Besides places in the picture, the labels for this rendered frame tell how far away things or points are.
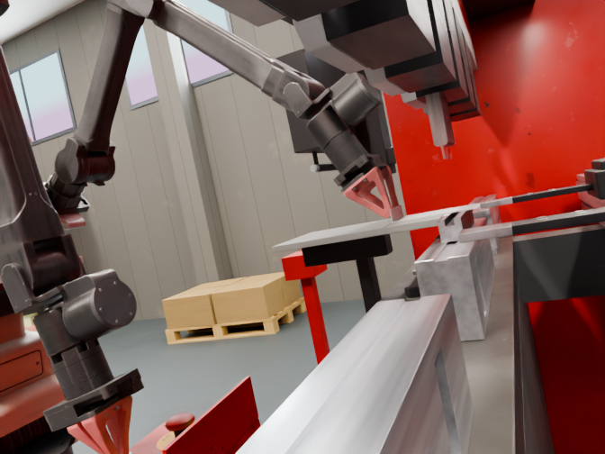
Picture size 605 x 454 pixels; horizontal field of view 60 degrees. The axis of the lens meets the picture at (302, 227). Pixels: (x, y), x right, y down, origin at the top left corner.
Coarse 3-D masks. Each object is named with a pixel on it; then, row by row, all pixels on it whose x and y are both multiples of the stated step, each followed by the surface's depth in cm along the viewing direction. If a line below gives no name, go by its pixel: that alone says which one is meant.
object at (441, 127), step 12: (432, 96) 75; (444, 96) 80; (432, 108) 75; (444, 108) 78; (432, 120) 75; (444, 120) 75; (432, 132) 75; (444, 132) 75; (444, 144) 75; (444, 156) 75
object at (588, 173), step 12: (600, 168) 70; (588, 180) 76; (600, 180) 68; (540, 192) 76; (552, 192) 75; (564, 192) 74; (576, 192) 73; (588, 192) 78; (600, 192) 69; (480, 204) 78; (492, 204) 78
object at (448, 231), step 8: (448, 216) 74; (456, 216) 70; (464, 216) 73; (472, 216) 85; (440, 224) 69; (448, 224) 71; (456, 224) 69; (464, 224) 71; (472, 224) 82; (440, 232) 70; (448, 232) 69; (456, 232) 69; (448, 240) 69; (456, 240) 69
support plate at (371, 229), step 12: (432, 216) 78; (336, 228) 96; (348, 228) 89; (360, 228) 84; (372, 228) 79; (384, 228) 76; (396, 228) 75; (408, 228) 74; (420, 228) 74; (300, 240) 85; (312, 240) 80; (324, 240) 79; (336, 240) 79; (348, 240) 78
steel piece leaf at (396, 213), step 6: (390, 210) 81; (396, 210) 84; (438, 210) 86; (444, 210) 83; (450, 210) 81; (456, 210) 79; (396, 216) 84; (402, 216) 88; (408, 216) 86; (414, 216) 83; (420, 216) 80; (426, 216) 79
